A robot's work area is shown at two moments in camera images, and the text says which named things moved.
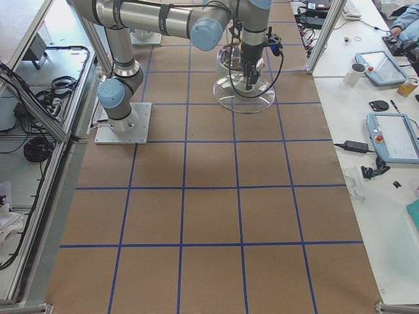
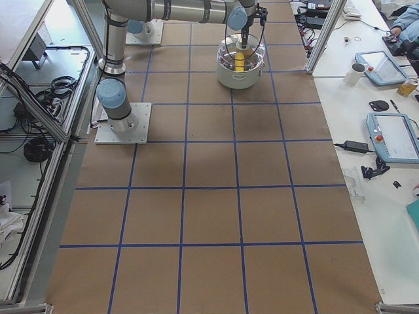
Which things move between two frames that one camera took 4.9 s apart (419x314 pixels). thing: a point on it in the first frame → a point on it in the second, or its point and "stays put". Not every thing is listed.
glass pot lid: (231, 93) → (233, 57)
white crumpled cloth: (10, 222) stays put
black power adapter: (356, 146) stays put
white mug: (353, 77) stays put
